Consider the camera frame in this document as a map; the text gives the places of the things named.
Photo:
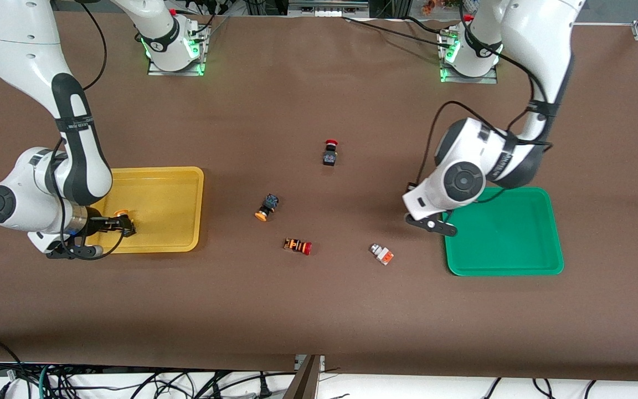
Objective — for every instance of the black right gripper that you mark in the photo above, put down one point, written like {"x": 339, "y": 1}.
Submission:
{"x": 99, "y": 224}

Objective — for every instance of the yellow mushroom push button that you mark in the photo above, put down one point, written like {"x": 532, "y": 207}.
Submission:
{"x": 271, "y": 202}
{"x": 122, "y": 213}

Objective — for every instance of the white button orange base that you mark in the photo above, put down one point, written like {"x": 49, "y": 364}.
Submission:
{"x": 381, "y": 254}

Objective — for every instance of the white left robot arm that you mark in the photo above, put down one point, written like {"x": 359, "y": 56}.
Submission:
{"x": 535, "y": 44}

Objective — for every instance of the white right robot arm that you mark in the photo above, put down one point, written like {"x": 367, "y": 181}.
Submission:
{"x": 25, "y": 50}

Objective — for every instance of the yellow plastic tray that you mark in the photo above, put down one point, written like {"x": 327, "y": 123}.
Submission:
{"x": 164, "y": 199}

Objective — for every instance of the red button orange striped body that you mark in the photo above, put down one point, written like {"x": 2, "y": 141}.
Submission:
{"x": 297, "y": 245}

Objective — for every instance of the brown table mat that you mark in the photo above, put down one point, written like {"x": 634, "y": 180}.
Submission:
{"x": 319, "y": 310}

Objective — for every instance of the black power plug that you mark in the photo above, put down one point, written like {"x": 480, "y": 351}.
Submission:
{"x": 264, "y": 391}

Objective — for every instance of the red button black body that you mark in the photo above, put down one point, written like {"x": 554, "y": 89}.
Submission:
{"x": 329, "y": 157}

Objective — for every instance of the brown table support bar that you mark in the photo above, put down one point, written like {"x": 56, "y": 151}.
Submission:
{"x": 305, "y": 382}

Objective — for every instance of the silver power strip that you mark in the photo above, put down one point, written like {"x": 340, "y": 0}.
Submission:
{"x": 324, "y": 11}

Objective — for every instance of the green plastic tray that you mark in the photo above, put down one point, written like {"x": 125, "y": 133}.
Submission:
{"x": 507, "y": 244}

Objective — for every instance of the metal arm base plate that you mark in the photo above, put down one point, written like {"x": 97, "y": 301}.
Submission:
{"x": 479, "y": 81}
{"x": 178, "y": 72}

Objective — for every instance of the grey metal bracket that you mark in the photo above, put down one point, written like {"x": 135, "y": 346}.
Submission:
{"x": 298, "y": 361}

